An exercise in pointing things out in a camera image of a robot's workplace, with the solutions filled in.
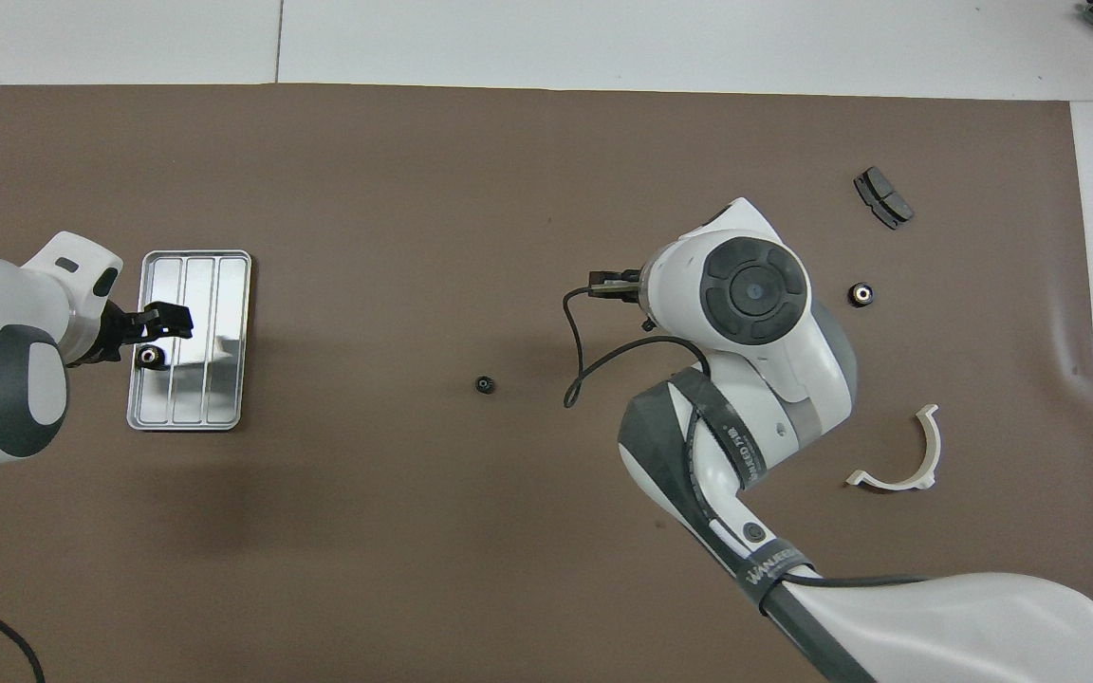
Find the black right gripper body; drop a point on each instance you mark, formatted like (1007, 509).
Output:
(618, 287)

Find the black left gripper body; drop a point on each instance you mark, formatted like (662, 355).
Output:
(110, 332)

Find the medium black bushing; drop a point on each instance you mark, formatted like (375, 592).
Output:
(149, 357)

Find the small black bearing gear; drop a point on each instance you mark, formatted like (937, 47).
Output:
(484, 384)

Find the large black bearing gear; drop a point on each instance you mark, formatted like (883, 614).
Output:
(861, 294)

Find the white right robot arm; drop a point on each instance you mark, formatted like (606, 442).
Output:
(755, 285)

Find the silver metal tray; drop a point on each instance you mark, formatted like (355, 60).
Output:
(224, 379)

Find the brown table mat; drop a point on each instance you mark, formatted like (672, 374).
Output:
(414, 190)

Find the short grey brake pad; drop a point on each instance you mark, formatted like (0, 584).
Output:
(883, 197)

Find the white curved plastic bracket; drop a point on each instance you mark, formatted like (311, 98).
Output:
(888, 482)

